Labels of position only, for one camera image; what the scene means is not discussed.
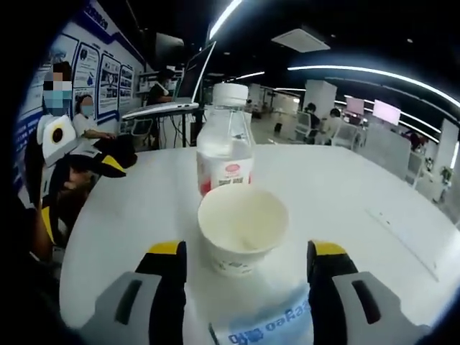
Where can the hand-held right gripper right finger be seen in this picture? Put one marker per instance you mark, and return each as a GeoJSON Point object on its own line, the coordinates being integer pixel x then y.
{"type": "Point", "coordinates": [327, 305]}

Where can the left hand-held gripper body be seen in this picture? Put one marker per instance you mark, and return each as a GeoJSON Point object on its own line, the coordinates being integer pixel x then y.
{"type": "Point", "coordinates": [57, 138]}

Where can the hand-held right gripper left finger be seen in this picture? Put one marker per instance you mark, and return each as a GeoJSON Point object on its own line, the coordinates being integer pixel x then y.
{"type": "Point", "coordinates": [165, 305]}

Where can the white blue wipes packet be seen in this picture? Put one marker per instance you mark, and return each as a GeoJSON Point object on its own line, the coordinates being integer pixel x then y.
{"type": "Point", "coordinates": [266, 323]}

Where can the white paper cup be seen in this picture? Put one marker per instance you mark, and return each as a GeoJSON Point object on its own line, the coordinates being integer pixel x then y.
{"type": "Point", "coordinates": [240, 223]}

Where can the clear plastic water bottle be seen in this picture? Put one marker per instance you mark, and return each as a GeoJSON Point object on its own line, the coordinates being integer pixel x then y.
{"type": "Point", "coordinates": [224, 151]}

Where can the person's left hand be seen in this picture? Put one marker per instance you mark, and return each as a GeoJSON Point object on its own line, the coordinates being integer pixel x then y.
{"type": "Point", "coordinates": [77, 181]}

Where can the open silver laptop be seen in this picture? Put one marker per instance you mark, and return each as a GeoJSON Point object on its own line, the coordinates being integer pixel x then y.
{"type": "Point", "coordinates": [194, 75]}

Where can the white table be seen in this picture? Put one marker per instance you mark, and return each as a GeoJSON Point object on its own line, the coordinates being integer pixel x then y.
{"type": "Point", "coordinates": [323, 179]}

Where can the black monitor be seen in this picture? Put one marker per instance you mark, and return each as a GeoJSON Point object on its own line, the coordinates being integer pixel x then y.
{"type": "Point", "coordinates": [169, 48]}

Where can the potted green plant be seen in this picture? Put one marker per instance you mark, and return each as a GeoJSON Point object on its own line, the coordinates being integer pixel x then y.
{"type": "Point", "coordinates": [447, 174]}

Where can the short ceiling light strip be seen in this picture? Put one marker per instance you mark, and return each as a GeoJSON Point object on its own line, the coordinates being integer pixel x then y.
{"type": "Point", "coordinates": [226, 18]}

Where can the large lit monitor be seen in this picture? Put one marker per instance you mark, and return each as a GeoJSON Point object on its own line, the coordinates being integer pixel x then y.
{"type": "Point", "coordinates": [386, 112]}

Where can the small lit monitor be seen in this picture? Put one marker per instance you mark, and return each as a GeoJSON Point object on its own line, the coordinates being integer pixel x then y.
{"type": "Point", "coordinates": [354, 105]}

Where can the ceiling air vent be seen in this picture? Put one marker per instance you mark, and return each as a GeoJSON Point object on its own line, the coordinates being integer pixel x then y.
{"type": "Point", "coordinates": [300, 39]}

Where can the long curved ceiling light strip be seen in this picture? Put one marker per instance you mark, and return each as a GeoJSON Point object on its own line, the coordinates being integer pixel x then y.
{"type": "Point", "coordinates": [377, 75]}

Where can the blue white wall poster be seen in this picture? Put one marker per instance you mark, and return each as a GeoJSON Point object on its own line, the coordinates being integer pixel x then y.
{"type": "Point", "coordinates": [108, 72]}

